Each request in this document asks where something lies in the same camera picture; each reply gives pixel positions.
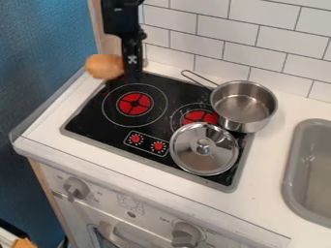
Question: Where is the silver pot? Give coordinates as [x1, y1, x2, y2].
[179, 69, 280, 134]

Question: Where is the toy stove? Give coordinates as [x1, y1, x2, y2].
[59, 71, 256, 194]

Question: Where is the toy sink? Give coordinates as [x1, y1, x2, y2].
[280, 118, 331, 230]

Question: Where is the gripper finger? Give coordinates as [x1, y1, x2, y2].
[121, 39, 145, 84]

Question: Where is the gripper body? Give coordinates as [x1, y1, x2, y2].
[99, 0, 149, 46]

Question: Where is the brown toy drumstick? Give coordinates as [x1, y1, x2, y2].
[83, 53, 127, 80]

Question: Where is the silver lid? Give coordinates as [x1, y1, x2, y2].
[167, 121, 241, 177]

